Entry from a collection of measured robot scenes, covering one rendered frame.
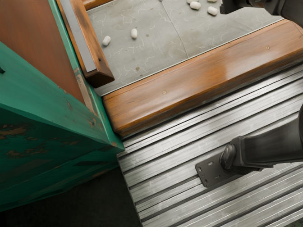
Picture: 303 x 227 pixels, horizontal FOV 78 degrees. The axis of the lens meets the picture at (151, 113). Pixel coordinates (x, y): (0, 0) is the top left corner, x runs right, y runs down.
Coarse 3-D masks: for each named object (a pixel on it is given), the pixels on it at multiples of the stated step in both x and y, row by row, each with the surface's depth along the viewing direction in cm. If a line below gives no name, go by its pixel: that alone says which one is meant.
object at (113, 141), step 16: (96, 96) 48; (112, 144) 42; (80, 160) 44; (96, 160) 54; (112, 160) 70; (48, 176) 53; (64, 176) 66; (80, 176) 74; (96, 176) 108; (0, 192) 40; (16, 192) 56; (32, 192) 70; (48, 192) 93; (0, 208) 65
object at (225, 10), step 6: (222, 0) 44; (228, 0) 44; (234, 0) 44; (240, 0) 42; (246, 0) 41; (222, 6) 45; (228, 6) 45; (234, 6) 45; (240, 6) 45; (246, 6) 43; (252, 6) 41; (222, 12) 46; (228, 12) 46
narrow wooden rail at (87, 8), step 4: (84, 0) 60; (88, 0) 60; (92, 0) 60; (96, 0) 60; (100, 0) 60; (104, 0) 61; (108, 0) 62; (112, 0) 62; (84, 4) 60; (88, 4) 60; (92, 4) 60; (96, 4) 61; (100, 4) 62; (88, 8) 61; (92, 8) 62
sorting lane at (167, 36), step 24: (120, 0) 62; (144, 0) 62; (168, 0) 61; (96, 24) 60; (120, 24) 60; (144, 24) 59; (168, 24) 59; (192, 24) 58; (216, 24) 58; (240, 24) 58; (264, 24) 57; (120, 48) 58; (144, 48) 57; (168, 48) 57; (192, 48) 56; (120, 72) 56; (144, 72) 55
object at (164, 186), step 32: (288, 64) 61; (224, 96) 61; (256, 96) 59; (288, 96) 58; (160, 128) 58; (192, 128) 57; (224, 128) 58; (256, 128) 56; (128, 160) 56; (160, 160) 55; (192, 160) 56; (160, 192) 55; (192, 192) 53; (224, 192) 52; (256, 192) 52; (288, 192) 53; (160, 224) 51; (192, 224) 51; (224, 224) 51; (256, 224) 50
